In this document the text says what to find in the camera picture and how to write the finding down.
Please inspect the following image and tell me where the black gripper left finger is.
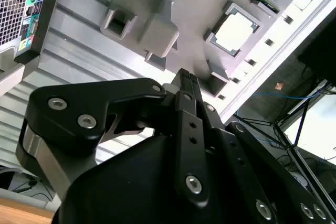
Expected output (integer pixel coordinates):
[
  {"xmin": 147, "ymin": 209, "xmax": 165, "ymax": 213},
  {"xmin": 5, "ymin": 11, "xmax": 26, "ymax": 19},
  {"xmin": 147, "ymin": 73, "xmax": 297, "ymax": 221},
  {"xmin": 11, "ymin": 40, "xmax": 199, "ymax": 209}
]
[{"xmin": 15, "ymin": 68, "xmax": 211, "ymax": 208}]

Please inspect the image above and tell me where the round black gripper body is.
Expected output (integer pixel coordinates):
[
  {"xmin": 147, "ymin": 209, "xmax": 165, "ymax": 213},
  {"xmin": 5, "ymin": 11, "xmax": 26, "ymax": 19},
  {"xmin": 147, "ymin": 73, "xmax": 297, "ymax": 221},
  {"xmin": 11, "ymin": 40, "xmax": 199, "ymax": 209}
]
[{"xmin": 52, "ymin": 129, "xmax": 263, "ymax": 224}]

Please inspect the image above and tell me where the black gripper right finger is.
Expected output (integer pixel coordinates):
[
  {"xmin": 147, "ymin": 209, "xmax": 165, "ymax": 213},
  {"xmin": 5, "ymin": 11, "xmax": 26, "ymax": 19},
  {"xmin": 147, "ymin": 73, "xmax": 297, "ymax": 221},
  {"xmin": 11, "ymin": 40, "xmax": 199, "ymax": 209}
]
[{"xmin": 190, "ymin": 73, "xmax": 336, "ymax": 224}]

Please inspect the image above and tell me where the square silver CPU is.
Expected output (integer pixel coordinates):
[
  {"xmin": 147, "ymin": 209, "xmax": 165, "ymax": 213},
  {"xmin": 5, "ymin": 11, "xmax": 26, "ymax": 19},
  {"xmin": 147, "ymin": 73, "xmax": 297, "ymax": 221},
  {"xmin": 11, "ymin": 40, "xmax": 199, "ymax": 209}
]
[{"xmin": 214, "ymin": 13, "xmax": 260, "ymax": 52}]

